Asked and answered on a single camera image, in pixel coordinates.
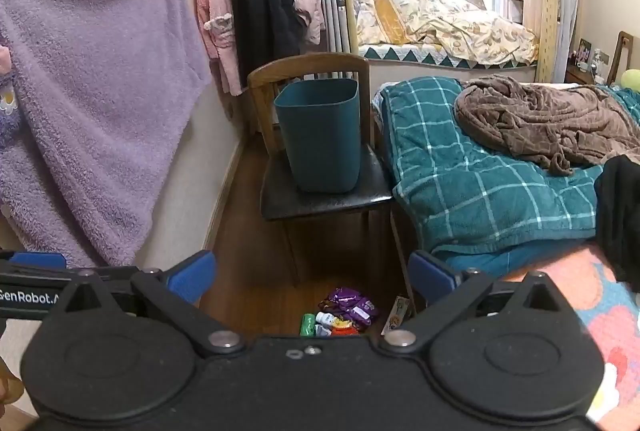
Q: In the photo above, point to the triangle pattern seat mat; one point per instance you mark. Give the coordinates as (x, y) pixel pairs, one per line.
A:
(400, 53)

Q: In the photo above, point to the photo frame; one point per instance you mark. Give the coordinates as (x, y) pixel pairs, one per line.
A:
(583, 52)

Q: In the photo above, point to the small white bottle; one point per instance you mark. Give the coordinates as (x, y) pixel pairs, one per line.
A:
(324, 323)

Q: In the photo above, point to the striped purple snack packet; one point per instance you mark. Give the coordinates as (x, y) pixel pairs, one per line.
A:
(345, 297)

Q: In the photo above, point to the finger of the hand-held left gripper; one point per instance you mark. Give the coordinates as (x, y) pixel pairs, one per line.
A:
(30, 298)
(35, 260)

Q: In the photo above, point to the printed wrapper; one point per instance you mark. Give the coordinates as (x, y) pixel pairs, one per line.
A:
(397, 313)

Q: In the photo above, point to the green pillow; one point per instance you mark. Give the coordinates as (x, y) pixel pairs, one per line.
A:
(631, 80)

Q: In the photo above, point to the brown fleece blanket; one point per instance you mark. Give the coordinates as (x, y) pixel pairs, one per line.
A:
(540, 121)

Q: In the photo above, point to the purple fleece robe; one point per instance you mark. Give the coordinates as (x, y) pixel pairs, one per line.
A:
(90, 86)

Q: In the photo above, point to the purple flower-print garment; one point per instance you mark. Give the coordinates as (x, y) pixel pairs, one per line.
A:
(9, 111)

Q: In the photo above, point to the teal plastic waste bin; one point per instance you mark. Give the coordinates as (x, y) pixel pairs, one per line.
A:
(320, 141)

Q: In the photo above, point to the wooden chair black seat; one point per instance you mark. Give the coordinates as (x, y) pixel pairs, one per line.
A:
(320, 206)

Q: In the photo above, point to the blue bed sheet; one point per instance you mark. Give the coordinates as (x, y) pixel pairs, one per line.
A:
(500, 261)

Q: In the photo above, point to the teal plaid blanket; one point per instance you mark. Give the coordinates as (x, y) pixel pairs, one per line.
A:
(450, 171)

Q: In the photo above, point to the yellow pillow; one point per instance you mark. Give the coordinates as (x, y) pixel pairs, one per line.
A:
(390, 18)

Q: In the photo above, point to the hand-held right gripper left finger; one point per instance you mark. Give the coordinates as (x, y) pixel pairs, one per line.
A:
(192, 276)

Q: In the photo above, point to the cream floral quilt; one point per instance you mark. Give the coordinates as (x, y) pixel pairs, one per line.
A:
(475, 31)

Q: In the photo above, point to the wooden headboard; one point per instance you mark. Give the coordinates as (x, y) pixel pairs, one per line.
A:
(620, 56)

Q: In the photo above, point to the wooden nightstand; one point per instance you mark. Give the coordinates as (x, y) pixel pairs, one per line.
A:
(580, 75)

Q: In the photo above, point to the pink floral printed sheet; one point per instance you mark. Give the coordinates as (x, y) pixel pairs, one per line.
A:
(600, 311)

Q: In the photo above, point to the black cloth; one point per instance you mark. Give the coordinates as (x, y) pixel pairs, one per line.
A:
(620, 221)

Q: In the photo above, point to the small yellow packet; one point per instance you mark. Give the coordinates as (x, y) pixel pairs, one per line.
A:
(344, 327)

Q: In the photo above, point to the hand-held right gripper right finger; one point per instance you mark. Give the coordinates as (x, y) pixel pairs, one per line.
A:
(430, 276)

